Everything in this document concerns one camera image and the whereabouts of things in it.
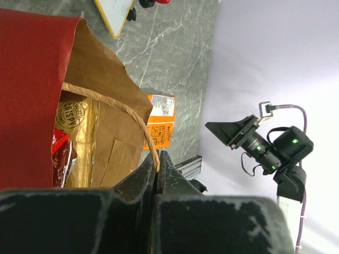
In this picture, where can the red paper bag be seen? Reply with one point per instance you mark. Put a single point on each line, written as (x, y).
(42, 55)

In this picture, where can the red Doritos bag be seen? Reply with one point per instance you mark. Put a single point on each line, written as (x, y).
(63, 157)

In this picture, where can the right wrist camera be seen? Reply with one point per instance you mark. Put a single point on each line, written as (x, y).
(265, 110)

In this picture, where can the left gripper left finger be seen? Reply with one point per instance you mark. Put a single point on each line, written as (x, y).
(134, 186)

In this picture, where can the small whiteboard yellow frame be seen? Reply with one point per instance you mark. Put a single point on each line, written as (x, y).
(115, 13)

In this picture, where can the orange snack bag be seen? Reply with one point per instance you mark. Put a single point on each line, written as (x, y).
(161, 120)

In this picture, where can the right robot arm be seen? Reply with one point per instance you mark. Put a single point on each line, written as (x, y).
(279, 157)

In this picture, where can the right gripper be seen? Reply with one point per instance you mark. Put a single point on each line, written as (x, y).
(237, 134)

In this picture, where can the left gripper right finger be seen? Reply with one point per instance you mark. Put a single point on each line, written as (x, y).
(170, 181)

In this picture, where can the aluminium frame rail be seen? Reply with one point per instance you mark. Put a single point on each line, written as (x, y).
(191, 168)

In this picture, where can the gold crispy snack bag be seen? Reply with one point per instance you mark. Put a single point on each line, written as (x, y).
(78, 116)

